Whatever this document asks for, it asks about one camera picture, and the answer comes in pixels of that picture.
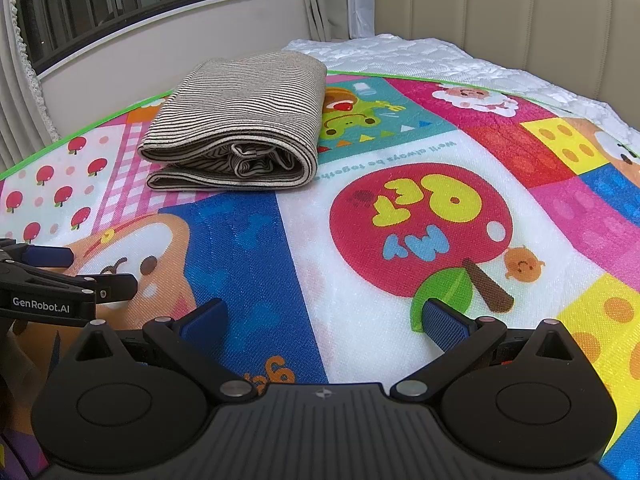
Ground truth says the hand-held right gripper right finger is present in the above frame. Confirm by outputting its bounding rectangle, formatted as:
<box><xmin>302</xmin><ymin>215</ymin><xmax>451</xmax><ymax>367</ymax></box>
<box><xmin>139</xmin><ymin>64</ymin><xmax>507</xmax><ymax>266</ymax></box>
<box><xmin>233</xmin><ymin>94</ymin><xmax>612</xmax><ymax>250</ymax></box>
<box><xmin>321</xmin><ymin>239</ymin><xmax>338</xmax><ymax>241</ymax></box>
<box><xmin>390</xmin><ymin>298</ymin><xmax>583</xmax><ymax>404</ymax></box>

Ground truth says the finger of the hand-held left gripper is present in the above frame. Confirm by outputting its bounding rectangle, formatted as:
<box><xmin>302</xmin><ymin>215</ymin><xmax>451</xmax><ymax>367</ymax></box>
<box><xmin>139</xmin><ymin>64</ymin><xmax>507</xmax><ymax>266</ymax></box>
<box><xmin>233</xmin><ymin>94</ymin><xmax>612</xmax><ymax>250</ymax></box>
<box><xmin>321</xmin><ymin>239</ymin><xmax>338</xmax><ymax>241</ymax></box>
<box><xmin>20</xmin><ymin>266</ymin><xmax>139</xmax><ymax>305</ymax></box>
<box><xmin>0</xmin><ymin>238</ymin><xmax>76</xmax><ymax>269</ymax></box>

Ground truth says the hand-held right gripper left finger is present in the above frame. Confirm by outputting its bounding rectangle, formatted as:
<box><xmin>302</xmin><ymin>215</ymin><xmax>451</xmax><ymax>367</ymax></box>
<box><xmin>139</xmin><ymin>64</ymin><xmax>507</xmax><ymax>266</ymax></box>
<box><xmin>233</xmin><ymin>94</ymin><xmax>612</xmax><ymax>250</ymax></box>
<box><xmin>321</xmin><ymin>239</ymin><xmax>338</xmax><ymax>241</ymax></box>
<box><xmin>65</xmin><ymin>297</ymin><xmax>258</xmax><ymax>405</ymax></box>

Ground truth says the beige black striped sweater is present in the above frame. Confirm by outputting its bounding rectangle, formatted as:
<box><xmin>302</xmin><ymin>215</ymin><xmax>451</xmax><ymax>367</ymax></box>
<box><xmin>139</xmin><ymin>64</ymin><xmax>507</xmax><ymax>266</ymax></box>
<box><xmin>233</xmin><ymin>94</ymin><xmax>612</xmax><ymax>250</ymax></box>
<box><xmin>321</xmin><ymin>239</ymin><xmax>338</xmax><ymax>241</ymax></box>
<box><xmin>137</xmin><ymin>51</ymin><xmax>327</xmax><ymax>192</ymax></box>

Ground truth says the white pleated curtain beaded trim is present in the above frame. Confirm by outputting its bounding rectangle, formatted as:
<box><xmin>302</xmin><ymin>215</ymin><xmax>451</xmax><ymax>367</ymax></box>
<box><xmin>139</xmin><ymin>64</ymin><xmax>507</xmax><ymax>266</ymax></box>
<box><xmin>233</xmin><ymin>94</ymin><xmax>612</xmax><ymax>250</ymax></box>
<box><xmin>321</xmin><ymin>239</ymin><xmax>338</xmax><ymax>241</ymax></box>
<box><xmin>0</xmin><ymin>0</ymin><xmax>61</xmax><ymax>171</ymax></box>

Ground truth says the colourful cartoon play mat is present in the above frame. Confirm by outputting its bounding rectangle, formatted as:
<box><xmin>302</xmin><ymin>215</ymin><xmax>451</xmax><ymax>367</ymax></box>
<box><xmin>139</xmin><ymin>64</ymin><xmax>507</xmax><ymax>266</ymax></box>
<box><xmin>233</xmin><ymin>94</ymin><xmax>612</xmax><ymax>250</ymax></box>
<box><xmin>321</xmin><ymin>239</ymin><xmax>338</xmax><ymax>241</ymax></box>
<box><xmin>0</xmin><ymin>69</ymin><xmax>640</xmax><ymax>480</ymax></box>

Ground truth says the white quilted mattress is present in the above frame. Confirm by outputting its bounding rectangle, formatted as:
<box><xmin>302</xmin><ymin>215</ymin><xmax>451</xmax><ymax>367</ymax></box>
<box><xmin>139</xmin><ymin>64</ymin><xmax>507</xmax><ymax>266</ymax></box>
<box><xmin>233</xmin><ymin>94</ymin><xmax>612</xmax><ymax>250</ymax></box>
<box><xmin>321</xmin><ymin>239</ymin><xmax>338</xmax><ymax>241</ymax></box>
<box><xmin>281</xmin><ymin>34</ymin><xmax>640</xmax><ymax>146</ymax></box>

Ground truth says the beige padded headboard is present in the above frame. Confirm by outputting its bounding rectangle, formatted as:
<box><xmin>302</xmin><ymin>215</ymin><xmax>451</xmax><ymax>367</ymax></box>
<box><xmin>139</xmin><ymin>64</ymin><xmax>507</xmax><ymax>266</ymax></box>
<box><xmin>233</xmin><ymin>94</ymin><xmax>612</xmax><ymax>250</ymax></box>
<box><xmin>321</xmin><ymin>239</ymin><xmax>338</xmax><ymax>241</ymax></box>
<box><xmin>375</xmin><ymin>0</ymin><xmax>640</xmax><ymax>106</ymax></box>

